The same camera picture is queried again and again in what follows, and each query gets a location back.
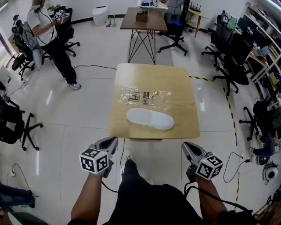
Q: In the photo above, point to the white round device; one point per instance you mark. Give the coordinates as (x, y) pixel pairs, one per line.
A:
(271, 174)

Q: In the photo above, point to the white slippers pair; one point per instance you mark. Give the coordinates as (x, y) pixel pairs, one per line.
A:
(151, 119)

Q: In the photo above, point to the person's left forearm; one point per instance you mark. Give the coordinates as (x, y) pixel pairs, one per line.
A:
(87, 197)

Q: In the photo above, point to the light wooden table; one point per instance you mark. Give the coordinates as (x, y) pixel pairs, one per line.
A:
(153, 74)

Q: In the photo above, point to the person's white shoe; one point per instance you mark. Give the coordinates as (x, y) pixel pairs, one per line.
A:
(128, 154)

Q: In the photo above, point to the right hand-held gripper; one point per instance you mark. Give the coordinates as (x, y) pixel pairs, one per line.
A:
(208, 167)

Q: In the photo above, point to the round wooden side table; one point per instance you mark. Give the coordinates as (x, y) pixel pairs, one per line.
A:
(198, 15)

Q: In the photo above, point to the yellow black floor tape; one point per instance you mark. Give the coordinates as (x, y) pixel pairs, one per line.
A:
(237, 189)
(229, 105)

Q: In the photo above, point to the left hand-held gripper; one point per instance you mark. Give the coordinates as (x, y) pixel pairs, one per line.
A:
(93, 161)

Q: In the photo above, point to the person's right forearm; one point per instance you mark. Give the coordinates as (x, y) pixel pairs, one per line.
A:
(211, 197)

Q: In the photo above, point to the green cartoon cushion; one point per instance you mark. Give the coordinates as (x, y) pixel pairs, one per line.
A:
(231, 22)

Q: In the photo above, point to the white waste bin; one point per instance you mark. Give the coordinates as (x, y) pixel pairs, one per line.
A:
(99, 15)

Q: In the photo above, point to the white shelving unit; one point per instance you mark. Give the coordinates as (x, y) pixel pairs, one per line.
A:
(267, 44)

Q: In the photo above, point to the person's black clothing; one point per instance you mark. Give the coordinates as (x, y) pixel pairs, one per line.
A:
(149, 204)

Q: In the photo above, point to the small wooden box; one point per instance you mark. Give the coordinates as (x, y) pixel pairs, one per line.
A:
(141, 17)

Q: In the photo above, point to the clear plastic bag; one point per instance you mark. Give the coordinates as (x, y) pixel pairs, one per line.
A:
(153, 99)

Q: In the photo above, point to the black wheeled stand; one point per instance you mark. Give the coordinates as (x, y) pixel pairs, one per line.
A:
(175, 39)

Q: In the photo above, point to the black router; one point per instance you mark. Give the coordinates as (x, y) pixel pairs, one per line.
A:
(195, 8)

